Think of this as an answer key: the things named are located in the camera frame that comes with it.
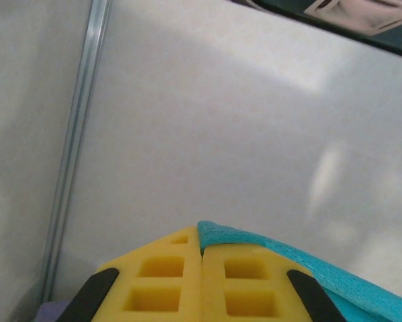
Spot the folded lilac t-shirt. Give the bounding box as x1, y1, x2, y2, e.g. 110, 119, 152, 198
35, 299, 71, 322

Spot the aluminium frame post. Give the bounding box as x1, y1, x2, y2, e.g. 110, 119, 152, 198
42, 0, 113, 305

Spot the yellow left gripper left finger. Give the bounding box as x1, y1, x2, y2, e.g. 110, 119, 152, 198
62, 226, 202, 322

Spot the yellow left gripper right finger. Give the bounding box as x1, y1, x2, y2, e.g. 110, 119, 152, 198
201, 243, 351, 322

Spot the teal t-shirt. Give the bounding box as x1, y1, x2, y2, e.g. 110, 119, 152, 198
196, 220, 402, 322

